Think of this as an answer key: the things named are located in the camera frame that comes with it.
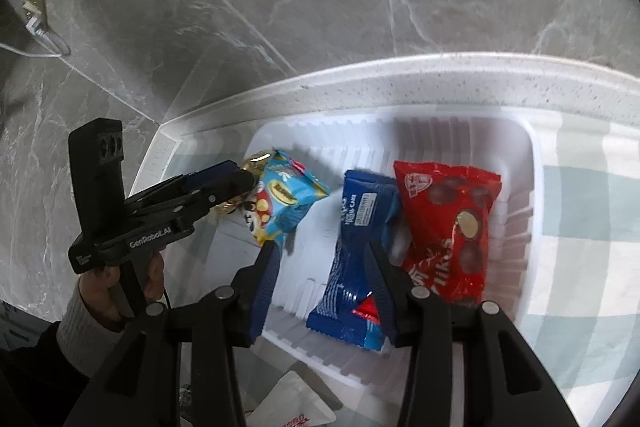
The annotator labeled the person's left hand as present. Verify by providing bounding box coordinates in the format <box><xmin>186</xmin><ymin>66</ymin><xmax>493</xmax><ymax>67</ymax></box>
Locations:
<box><xmin>78</xmin><ymin>252</ymin><xmax>168</xmax><ymax>333</ymax></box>

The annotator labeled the green white checkered tablecloth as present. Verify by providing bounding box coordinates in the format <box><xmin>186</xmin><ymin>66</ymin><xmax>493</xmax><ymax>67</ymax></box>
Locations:
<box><xmin>150</xmin><ymin>107</ymin><xmax>640</xmax><ymax>427</ymax></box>

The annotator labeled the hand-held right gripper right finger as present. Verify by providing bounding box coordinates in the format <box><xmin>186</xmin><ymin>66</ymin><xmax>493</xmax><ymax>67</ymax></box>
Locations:
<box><xmin>364</xmin><ymin>239</ymin><xmax>596</xmax><ymax>427</ymax></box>

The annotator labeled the dark blue snack packet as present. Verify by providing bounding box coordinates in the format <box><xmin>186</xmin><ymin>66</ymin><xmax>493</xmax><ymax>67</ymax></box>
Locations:
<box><xmin>305</xmin><ymin>168</ymin><xmax>403</xmax><ymax>353</ymax></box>

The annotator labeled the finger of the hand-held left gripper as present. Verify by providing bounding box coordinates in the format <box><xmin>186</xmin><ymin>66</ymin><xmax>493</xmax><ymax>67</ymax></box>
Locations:
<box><xmin>125</xmin><ymin>160</ymin><xmax>244</xmax><ymax>210</ymax></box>
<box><xmin>127</xmin><ymin>171</ymin><xmax>255</xmax><ymax>228</ymax></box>

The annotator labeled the white plastic tray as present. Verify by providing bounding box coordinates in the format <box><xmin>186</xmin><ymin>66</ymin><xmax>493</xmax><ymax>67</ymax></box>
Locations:
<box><xmin>202</xmin><ymin>107</ymin><xmax>546</xmax><ymax>393</ymax></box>

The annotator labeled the light blue gold snack packet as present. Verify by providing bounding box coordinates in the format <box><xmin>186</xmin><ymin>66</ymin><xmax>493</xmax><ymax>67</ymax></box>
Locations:
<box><xmin>210</xmin><ymin>148</ymin><xmax>331</xmax><ymax>249</ymax></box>

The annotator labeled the metal power socket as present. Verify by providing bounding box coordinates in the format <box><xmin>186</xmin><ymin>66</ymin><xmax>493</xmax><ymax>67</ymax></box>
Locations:
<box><xmin>5</xmin><ymin>0</ymin><xmax>49</xmax><ymax>38</ymax></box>

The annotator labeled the white packet with red print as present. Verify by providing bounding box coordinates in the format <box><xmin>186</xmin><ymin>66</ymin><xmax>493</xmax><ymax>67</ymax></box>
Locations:
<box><xmin>245</xmin><ymin>369</ymin><xmax>338</xmax><ymax>427</ymax></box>

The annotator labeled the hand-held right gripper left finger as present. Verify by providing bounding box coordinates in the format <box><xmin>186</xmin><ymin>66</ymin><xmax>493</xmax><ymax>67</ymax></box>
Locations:
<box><xmin>62</xmin><ymin>241</ymin><xmax>283</xmax><ymax>427</ymax></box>

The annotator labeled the person's left forearm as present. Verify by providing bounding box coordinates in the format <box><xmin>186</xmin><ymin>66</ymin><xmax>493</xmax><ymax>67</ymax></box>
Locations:
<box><xmin>0</xmin><ymin>284</ymin><xmax>131</xmax><ymax>427</ymax></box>

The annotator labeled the red chocolate ball packet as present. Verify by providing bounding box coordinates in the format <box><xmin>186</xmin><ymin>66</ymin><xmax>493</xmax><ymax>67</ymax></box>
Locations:
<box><xmin>392</xmin><ymin>159</ymin><xmax>502</xmax><ymax>308</ymax></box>

